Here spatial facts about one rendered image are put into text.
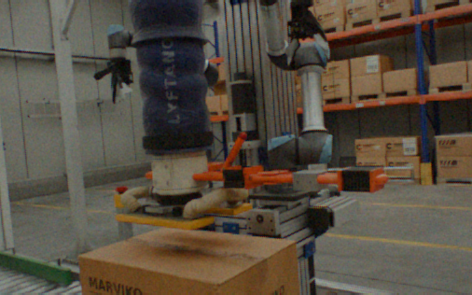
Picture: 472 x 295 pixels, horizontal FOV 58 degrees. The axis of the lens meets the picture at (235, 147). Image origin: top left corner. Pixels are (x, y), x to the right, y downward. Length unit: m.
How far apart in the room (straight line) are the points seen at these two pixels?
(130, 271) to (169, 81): 0.57
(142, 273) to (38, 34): 10.92
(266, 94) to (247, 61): 0.19
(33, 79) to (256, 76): 9.94
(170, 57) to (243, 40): 0.83
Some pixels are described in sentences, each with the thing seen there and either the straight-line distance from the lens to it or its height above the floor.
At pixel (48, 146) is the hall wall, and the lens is 11.67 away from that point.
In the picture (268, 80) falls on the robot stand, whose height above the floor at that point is 1.52.
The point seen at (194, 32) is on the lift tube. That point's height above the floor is 1.62.
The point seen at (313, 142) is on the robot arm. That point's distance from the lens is 1.72.
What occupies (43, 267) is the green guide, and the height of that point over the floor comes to 0.62.
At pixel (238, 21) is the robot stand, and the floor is 1.82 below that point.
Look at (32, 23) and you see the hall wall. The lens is 11.98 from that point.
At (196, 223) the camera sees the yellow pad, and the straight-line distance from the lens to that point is 1.19.
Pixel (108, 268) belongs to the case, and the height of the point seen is 0.92.
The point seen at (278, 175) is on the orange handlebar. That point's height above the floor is 1.19.
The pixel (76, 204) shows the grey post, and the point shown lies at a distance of 4.94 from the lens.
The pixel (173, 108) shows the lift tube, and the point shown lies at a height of 1.39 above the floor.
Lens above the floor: 1.33
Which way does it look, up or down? 3 degrees down
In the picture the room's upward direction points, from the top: 5 degrees counter-clockwise
